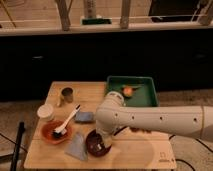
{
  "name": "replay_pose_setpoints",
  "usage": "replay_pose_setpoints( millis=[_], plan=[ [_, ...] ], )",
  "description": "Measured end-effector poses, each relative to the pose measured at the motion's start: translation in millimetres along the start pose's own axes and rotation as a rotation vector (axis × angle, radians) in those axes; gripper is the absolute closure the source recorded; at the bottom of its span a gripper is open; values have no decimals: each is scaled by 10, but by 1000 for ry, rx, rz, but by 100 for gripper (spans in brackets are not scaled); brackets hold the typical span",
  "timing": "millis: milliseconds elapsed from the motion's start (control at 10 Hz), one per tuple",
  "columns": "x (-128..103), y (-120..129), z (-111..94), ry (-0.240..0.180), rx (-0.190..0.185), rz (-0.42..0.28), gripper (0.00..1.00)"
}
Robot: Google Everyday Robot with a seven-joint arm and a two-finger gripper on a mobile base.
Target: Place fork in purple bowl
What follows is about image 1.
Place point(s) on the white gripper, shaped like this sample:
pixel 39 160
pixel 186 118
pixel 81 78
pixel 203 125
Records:
pixel 106 137

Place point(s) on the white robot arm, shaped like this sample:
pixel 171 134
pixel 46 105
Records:
pixel 187 121

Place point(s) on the dark purple bowl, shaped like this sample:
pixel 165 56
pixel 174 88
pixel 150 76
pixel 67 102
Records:
pixel 95 145

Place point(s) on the orange bowl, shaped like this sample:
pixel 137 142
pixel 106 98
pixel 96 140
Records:
pixel 47 132

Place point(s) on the blue sponge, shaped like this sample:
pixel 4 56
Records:
pixel 84 117

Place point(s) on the blue triangular cloth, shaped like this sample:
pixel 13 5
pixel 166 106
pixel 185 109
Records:
pixel 76 148

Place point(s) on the wooden table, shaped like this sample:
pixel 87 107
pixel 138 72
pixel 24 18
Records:
pixel 130 150

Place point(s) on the white dish brush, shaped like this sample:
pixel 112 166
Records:
pixel 60 130

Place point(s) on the orange fruit toy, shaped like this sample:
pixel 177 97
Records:
pixel 128 91

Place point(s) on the green tray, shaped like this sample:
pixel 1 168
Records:
pixel 144 94

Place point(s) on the metal cup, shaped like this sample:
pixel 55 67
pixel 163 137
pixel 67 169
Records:
pixel 67 94

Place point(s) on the white cup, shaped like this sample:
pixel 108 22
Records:
pixel 45 112

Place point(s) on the black pole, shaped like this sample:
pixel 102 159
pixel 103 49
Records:
pixel 15 156

